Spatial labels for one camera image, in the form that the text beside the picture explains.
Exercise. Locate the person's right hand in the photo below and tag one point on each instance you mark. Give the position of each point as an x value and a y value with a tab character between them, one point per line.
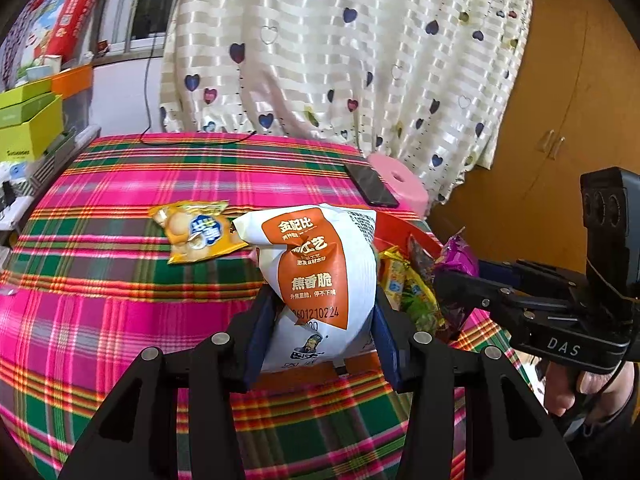
575	390

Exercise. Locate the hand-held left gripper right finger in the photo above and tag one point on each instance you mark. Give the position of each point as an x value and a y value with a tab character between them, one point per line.
387	345

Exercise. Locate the lime green box lid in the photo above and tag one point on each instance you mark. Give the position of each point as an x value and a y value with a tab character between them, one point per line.
25	97

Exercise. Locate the window frame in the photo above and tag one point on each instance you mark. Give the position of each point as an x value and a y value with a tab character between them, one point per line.
145	5

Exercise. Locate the dark brown snack packet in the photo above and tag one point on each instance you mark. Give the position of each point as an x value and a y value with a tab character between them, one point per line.
421	255

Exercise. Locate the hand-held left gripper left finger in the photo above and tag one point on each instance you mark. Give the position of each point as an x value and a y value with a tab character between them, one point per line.
260	340

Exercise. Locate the orange lid storage bin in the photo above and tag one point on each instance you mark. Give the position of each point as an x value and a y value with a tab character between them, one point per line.
75	90

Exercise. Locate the purple snack packet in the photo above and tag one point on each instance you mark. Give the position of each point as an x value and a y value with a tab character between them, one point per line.
457	257

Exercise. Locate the gold snack bar packet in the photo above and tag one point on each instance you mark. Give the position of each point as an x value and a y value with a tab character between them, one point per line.
392	275

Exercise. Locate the colourful cartoon box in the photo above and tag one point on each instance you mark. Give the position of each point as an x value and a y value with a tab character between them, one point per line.
35	25

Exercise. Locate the grey striped tray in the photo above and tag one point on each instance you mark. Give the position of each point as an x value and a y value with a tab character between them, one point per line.
60	155

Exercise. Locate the lime green open box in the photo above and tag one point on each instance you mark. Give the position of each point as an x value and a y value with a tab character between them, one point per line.
35	130

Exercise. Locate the black smartphone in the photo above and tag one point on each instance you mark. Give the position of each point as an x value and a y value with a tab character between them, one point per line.
372	185

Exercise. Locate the wooden cabinet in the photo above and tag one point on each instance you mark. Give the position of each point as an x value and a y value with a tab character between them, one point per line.
560	110

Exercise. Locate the white orange snack bag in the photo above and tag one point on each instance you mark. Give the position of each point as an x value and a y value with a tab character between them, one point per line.
320	270

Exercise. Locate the orange box of snacks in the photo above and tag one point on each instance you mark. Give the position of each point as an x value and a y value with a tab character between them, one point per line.
400	225

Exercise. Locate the yellow biscuit packet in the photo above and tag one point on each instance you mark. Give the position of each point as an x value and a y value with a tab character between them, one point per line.
195	232

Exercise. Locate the heart print curtain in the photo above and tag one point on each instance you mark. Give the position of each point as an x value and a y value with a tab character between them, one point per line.
350	60

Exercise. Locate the green snack packet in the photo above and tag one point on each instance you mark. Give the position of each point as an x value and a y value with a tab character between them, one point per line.
422	305

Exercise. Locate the red carton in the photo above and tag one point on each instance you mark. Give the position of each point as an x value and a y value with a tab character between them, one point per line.
75	15

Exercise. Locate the small red box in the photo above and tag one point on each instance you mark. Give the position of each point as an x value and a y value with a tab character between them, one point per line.
102	48

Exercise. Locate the plaid blanket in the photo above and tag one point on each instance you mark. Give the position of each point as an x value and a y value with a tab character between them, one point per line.
125	320

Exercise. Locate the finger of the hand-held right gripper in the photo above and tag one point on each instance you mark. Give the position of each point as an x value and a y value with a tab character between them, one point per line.
500	270
465	287

